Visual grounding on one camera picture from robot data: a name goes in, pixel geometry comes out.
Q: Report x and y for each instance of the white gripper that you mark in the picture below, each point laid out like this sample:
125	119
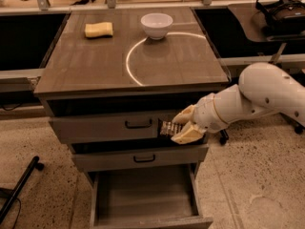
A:
207	114

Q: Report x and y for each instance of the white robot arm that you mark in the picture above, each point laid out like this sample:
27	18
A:
262	89

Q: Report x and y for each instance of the bottom grey open drawer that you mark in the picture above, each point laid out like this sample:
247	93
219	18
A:
147	198

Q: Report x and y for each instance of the grey three-drawer cabinet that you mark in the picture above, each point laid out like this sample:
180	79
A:
128	71

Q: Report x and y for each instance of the top grey drawer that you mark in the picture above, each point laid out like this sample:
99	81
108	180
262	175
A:
87	128

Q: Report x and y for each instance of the middle grey drawer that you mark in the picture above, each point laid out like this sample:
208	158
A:
117	160

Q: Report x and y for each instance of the white ceramic bowl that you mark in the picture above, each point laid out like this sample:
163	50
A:
156	25

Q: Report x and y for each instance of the side table with black legs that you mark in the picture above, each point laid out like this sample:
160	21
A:
256	29

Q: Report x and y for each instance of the yellow sponge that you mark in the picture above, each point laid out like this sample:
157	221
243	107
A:
98	29

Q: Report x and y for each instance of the black headset on table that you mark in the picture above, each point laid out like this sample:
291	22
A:
284	16

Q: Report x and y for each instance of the black wheeled stand leg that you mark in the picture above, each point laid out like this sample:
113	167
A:
11	195

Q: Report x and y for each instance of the black top drawer handle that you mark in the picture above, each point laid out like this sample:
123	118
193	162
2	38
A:
138	124

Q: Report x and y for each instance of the black drawer handle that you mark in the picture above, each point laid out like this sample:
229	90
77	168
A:
138	124
144	159

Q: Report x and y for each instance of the black middle drawer handle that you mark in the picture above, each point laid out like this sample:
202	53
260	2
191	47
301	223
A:
144	159

